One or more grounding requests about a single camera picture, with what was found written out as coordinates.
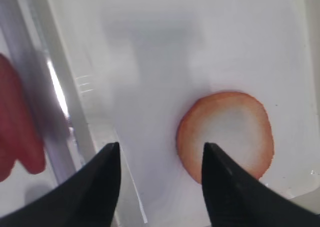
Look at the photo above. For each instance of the brown bun slice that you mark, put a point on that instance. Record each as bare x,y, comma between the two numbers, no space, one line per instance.
235,121

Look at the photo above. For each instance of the white rectangular metal tray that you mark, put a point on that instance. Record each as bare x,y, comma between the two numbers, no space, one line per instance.
129,70

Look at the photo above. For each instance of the red tomato slice outer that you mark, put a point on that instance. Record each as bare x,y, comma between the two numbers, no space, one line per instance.
19,139

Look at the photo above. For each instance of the clear left long rail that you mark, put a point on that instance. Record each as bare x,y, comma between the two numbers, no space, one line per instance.
30,56

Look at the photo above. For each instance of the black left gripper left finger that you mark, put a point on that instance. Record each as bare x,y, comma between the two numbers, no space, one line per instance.
87,199

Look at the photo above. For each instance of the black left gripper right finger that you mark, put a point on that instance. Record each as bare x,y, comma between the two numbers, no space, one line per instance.
234,198

